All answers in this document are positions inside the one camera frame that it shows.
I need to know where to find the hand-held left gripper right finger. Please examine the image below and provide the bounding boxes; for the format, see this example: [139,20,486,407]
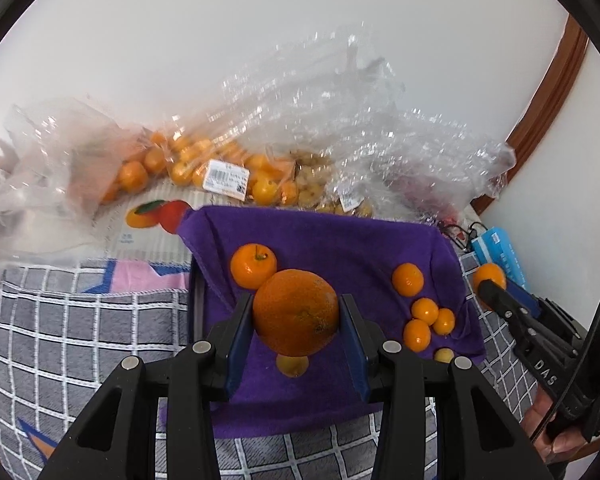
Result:
[339,294,556,480]

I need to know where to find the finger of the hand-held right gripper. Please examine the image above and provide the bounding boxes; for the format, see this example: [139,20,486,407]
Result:
[477,279,552,362]
[504,279,577,342]

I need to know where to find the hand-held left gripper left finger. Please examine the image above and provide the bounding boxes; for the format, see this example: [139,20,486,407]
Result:
[37,291,255,480]

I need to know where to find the small orange mandarin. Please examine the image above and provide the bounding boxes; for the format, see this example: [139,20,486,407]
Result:
[392,263,425,297]
[472,262,507,293]
[411,297,440,326]
[432,308,456,336]

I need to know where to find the oval orange mandarin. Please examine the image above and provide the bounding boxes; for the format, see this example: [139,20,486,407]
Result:
[403,319,432,353]

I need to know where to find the large rough-skinned orange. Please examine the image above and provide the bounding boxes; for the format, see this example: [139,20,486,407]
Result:
[252,269,341,357]

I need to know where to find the mandarin with green stem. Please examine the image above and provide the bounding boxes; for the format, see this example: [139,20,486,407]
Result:
[230,243,278,290]

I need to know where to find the purple towel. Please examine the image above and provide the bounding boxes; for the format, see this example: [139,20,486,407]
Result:
[176,205,487,440]

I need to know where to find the person's right hand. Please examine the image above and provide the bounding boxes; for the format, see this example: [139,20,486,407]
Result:
[524,387,589,467]

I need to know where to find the blue tissue pack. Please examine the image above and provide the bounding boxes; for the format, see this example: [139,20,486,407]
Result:
[470,226,531,291]

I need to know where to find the corrugated carton with fruit print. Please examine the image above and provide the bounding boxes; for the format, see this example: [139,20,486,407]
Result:
[87,185,206,266]

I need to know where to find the grey checked star blanket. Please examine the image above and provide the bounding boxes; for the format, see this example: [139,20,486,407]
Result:
[0,250,546,480]

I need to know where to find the clear bag of longans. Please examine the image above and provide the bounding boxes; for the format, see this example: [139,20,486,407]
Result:
[280,145,381,221]

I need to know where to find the clear bag of mandarins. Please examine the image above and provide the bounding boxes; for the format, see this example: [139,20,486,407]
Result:
[65,125,301,208]

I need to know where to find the crumpled clear plastic bag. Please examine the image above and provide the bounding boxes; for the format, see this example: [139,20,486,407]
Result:
[215,20,518,226]

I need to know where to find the white plastic bag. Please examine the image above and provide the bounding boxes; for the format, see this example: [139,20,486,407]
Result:
[0,100,146,266]

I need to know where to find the brown wooden door frame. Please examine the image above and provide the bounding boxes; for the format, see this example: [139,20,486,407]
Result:
[467,12,591,221]

